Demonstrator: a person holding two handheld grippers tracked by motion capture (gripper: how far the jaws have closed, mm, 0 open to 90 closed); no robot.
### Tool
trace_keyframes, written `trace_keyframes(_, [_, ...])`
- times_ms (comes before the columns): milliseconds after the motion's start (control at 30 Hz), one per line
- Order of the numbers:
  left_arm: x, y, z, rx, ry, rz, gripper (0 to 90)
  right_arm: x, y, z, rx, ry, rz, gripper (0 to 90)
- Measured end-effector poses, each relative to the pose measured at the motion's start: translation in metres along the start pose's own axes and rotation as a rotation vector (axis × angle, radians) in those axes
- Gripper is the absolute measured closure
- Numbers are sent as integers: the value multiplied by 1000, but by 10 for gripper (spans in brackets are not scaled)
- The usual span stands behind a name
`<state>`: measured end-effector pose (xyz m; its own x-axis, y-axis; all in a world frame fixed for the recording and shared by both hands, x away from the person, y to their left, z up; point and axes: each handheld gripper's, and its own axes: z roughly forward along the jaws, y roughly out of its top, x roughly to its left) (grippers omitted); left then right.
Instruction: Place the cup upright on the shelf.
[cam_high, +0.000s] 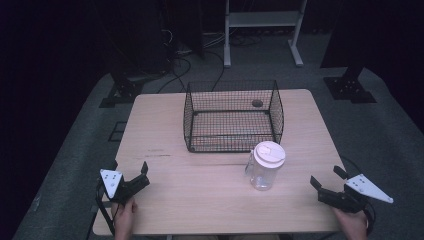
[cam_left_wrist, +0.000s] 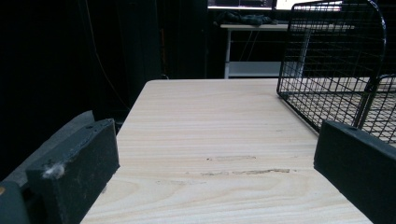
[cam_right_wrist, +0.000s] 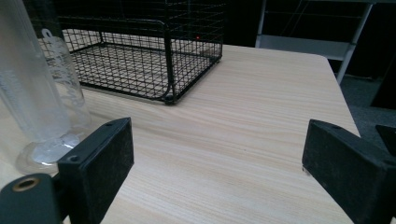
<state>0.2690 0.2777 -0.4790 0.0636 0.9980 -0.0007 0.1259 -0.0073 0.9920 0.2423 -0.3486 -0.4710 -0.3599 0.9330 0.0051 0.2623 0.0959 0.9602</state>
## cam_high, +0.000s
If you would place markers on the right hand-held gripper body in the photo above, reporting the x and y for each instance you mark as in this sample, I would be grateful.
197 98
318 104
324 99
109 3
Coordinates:
350 195

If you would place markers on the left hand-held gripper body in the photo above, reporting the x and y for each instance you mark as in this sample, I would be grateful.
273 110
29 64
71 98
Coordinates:
128 188

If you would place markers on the person's right hand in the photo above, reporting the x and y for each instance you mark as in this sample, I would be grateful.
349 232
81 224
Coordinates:
352 225

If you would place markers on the person's left hand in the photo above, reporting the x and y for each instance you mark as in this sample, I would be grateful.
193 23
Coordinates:
124 218

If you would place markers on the clear jar with white lid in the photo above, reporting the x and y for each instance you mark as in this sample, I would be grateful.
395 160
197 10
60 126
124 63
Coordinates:
265 166

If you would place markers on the black stand base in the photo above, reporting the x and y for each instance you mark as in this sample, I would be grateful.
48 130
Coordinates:
349 87
121 91

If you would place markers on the small dark round object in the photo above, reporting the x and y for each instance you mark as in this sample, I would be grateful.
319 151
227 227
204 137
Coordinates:
257 103

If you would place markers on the white metal stand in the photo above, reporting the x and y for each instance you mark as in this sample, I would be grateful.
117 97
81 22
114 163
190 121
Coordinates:
261 19

